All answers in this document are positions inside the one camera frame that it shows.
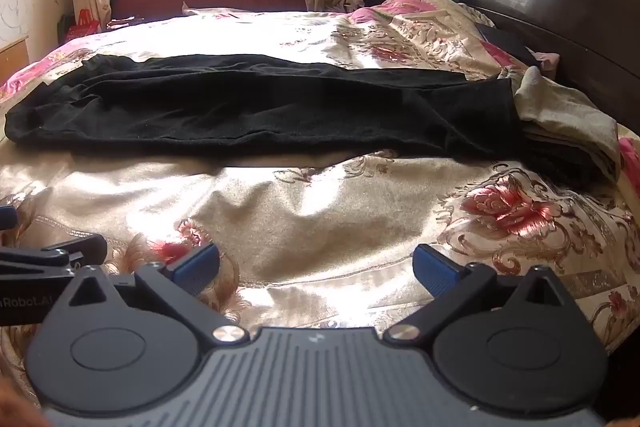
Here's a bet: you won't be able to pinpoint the black pants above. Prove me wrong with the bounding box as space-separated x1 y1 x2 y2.
4 55 620 187

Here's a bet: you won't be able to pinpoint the floral satin bedspread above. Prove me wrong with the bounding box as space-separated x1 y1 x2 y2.
1 0 639 356

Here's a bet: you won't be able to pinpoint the folded grey-green garment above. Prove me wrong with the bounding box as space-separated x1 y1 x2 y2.
510 67 620 185

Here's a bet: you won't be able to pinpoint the wooden bedside cabinet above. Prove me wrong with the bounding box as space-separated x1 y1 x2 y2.
0 37 30 84

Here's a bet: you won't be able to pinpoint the red shopping bag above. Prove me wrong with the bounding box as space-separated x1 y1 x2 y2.
64 9 102 42

